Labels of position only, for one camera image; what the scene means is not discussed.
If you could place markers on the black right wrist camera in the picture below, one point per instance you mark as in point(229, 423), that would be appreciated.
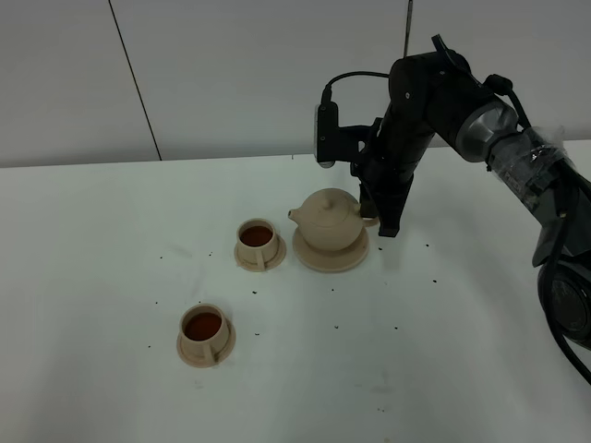
point(326, 131)

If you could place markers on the beige teacup near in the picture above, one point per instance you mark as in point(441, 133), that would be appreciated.
point(206, 336)

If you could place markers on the beige teapot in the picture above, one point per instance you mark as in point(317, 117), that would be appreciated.
point(329, 219)

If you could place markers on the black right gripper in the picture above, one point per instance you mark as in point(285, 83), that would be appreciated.
point(393, 147)

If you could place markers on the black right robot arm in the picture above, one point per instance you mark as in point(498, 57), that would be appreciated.
point(436, 95)

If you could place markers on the beige teacup far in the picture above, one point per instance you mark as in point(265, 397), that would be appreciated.
point(258, 246)

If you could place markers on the beige teacup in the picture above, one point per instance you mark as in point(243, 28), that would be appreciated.
point(206, 336)
point(258, 246)

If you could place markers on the beige teapot saucer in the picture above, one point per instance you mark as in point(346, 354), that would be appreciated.
point(331, 261)

